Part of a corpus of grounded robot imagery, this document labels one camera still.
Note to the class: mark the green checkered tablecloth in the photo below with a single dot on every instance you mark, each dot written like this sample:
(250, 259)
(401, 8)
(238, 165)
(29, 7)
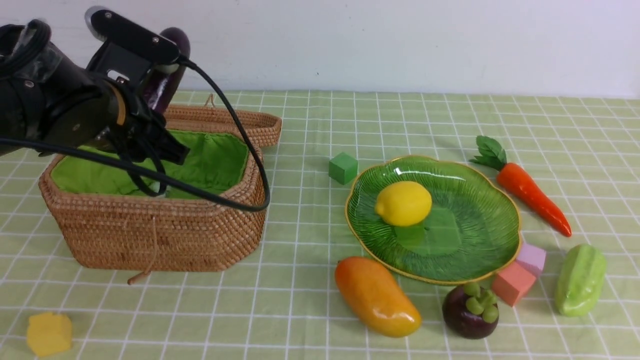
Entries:
(281, 302)

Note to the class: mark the woven rattan basket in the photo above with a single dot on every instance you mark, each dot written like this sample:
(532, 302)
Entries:
(176, 232)

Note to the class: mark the green starfruit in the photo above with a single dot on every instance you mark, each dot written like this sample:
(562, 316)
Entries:
(580, 281)

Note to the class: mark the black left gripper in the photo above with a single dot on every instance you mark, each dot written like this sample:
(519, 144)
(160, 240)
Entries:
(125, 115)

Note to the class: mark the dark purple mangosteen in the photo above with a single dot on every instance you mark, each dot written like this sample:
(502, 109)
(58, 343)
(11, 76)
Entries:
(471, 311)

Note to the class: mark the yellow foam block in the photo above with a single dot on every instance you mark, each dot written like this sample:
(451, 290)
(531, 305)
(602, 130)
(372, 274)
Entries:
(49, 333)

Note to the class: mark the salmon foam cube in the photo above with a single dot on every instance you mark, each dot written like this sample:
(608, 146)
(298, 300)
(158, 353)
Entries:
(512, 283)

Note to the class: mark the pink foam cube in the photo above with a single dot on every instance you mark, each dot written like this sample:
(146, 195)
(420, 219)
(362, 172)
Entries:
(532, 258)

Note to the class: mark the orange carrot with leaves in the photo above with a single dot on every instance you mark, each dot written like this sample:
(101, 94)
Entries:
(516, 181)

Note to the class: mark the green glass leaf plate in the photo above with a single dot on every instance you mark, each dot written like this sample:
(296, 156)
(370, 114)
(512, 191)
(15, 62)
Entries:
(471, 233)

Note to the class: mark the green fabric basket liner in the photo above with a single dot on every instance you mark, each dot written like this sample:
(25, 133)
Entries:
(216, 162)

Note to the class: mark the green foam cube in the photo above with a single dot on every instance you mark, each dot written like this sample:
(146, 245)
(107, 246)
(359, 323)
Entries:
(343, 168)

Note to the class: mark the woven rattan basket lid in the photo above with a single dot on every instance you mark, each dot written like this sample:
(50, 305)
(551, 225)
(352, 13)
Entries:
(263, 129)

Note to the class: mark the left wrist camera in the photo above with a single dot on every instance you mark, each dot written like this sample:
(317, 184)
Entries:
(130, 50)

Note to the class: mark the purple eggplant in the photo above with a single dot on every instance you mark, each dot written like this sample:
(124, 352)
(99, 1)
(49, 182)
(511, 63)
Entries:
(163, 81)

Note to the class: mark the yellow lemon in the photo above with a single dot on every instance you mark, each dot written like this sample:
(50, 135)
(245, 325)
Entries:
(403, 203)

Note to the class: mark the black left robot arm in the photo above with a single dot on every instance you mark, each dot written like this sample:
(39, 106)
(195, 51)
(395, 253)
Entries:
(46, 97)

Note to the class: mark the orange yellow mango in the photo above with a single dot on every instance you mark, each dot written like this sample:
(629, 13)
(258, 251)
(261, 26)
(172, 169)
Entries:
(375, 297)

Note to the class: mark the wooden basket toggle peg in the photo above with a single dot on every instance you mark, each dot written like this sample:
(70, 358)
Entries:
(138, 277)

